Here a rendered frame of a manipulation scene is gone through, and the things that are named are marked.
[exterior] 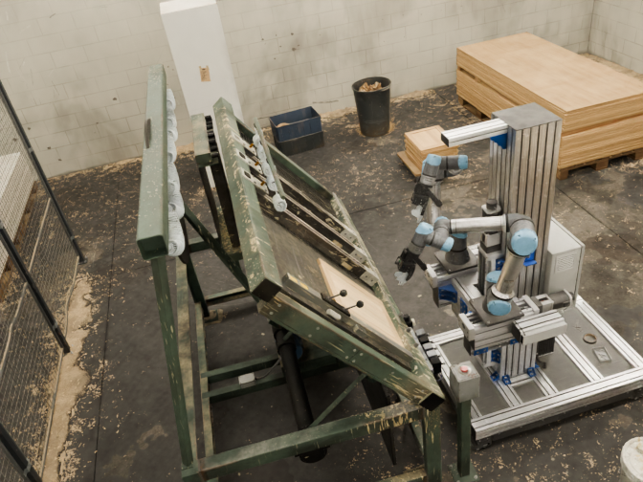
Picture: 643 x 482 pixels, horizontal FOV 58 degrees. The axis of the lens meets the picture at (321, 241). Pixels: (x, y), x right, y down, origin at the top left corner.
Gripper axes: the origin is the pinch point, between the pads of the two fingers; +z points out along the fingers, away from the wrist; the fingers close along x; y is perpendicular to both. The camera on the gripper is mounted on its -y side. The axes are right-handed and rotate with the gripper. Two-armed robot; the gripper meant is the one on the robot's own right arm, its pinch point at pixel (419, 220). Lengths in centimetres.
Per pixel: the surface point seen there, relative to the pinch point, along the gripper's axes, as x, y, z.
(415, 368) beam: 17, -18, 76
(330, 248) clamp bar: -33, 42, 38
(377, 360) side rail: 52, 8, 59
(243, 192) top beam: 17, 92, 4
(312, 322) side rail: 70, 43, 41
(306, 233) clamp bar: -25, 58, 30
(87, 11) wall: -415, 393, -57
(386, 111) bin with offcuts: -461, 14, -25
